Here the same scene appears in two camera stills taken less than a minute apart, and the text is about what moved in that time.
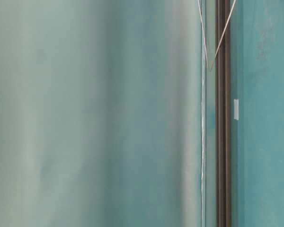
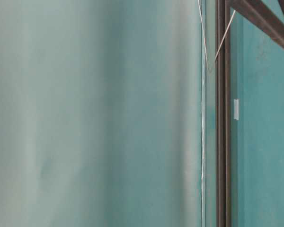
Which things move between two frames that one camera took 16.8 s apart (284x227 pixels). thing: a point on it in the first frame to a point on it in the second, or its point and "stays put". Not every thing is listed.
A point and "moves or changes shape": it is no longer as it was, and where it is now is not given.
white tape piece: [236, 109] stays put
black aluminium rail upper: [223, 114] stays put
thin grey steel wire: [210, 68] moves or changes shape
